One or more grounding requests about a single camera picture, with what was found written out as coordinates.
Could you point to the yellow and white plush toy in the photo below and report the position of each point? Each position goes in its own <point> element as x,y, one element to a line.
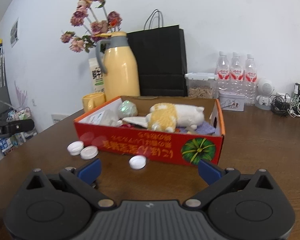
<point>170,116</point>

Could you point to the white tin box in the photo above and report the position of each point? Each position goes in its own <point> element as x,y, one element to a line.
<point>232,102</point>

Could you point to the iridescent plastic wrap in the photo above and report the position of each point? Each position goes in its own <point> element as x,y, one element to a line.
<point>127,108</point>

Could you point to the red rose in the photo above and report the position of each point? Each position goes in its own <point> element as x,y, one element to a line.
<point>126,125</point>

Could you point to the white robot toy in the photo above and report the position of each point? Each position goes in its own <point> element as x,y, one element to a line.
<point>264,92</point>

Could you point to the clear container with nuts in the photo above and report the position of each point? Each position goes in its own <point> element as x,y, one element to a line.
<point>201,90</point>

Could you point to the black paper bag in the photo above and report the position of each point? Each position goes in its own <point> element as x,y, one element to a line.
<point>160,62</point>

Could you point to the black power adapter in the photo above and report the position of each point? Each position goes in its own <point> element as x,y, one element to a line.
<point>299,90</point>

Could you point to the purple linen pouch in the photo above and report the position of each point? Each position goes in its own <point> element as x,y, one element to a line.
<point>205,128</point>

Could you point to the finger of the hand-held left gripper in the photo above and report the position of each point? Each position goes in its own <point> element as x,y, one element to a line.
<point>20,126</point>

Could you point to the red cardboard box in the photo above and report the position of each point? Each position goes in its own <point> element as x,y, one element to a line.
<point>150,146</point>

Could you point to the purple dried plant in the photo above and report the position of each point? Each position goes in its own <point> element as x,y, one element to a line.
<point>20,93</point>

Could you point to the dried pink flower bouquet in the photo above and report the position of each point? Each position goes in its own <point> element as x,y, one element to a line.
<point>95,12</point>

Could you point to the wall poster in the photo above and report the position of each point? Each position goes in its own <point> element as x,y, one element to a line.
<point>14,32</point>

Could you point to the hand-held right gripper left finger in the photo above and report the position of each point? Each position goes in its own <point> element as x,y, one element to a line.
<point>91,171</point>

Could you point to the blue pet food bag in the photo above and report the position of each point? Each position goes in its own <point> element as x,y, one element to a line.
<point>6,146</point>

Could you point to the white cloth pouch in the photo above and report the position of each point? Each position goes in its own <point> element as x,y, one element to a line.
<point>135,121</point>

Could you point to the white ribbed bottle cap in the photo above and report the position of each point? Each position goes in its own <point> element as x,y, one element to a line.
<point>137,162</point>
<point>75,148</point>

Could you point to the white smooth lid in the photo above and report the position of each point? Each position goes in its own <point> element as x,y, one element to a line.
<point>89,152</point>

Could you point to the yellow mug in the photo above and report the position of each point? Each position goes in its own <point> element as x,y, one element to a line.
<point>93,101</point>

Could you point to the white milk carton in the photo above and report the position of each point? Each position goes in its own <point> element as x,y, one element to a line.
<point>97,77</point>

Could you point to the yellow thermos jug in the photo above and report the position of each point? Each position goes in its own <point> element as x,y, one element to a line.
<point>121,75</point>

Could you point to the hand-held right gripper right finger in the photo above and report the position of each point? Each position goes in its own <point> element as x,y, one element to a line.
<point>208,171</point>

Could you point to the clear water bottle red label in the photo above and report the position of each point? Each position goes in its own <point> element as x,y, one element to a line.
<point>237,73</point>
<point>250,77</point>
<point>223,72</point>

